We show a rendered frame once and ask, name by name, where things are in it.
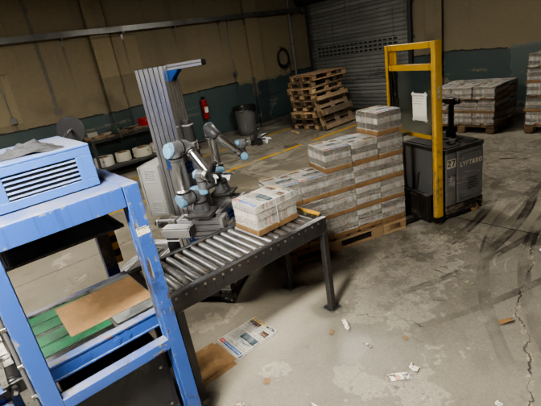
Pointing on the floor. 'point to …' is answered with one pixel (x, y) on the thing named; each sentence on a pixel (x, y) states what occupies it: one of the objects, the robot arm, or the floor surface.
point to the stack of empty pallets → (306, 87)
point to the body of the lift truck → (451, 168)
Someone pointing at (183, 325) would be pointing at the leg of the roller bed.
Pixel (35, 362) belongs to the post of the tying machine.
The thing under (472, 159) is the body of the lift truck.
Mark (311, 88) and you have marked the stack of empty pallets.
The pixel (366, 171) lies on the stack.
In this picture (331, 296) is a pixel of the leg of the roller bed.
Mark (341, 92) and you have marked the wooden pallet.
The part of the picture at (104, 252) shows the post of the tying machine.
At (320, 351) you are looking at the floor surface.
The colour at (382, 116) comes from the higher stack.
